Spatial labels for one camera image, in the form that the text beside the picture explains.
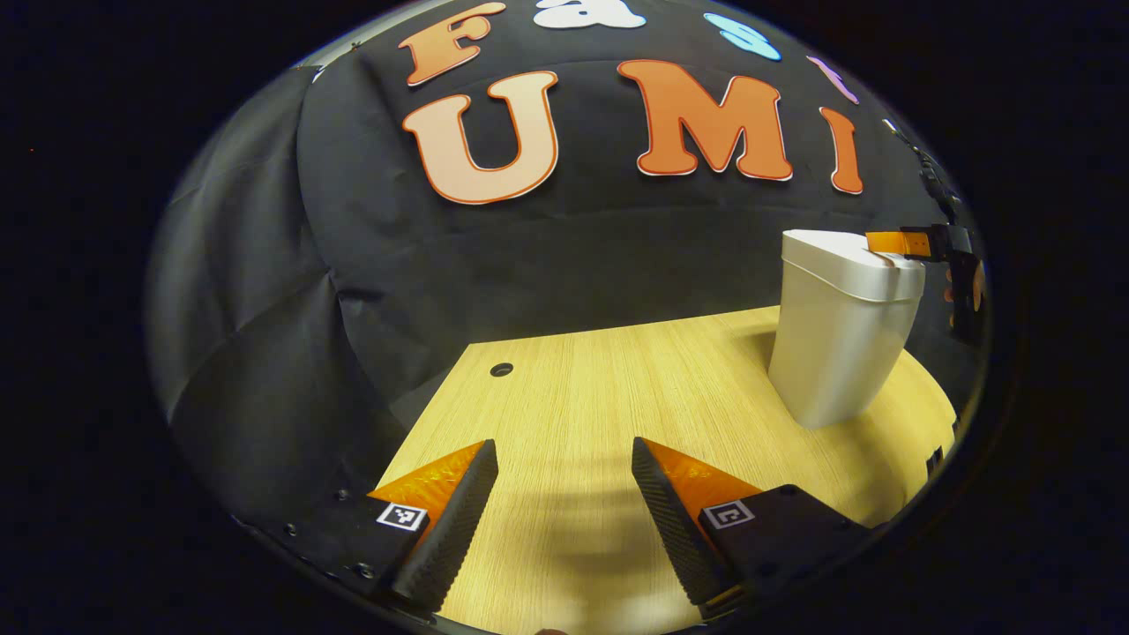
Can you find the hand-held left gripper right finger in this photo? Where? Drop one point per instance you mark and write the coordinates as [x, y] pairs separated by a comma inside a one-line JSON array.
[[675, 529]]

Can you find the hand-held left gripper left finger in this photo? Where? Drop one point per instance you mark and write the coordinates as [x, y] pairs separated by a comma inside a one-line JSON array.
[[454, 529]]

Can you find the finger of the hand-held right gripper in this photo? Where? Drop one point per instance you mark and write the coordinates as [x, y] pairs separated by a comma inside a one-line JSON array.
[[895, 242]]

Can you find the white desktop garbage bin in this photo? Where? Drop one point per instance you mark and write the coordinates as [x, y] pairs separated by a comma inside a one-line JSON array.
[[838, 353]]

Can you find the wooden desktop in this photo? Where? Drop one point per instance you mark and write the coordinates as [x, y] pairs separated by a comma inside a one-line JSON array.
[[617, 388]]

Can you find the black backdrop cloth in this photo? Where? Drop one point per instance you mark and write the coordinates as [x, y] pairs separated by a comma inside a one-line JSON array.
[[529, 265]]

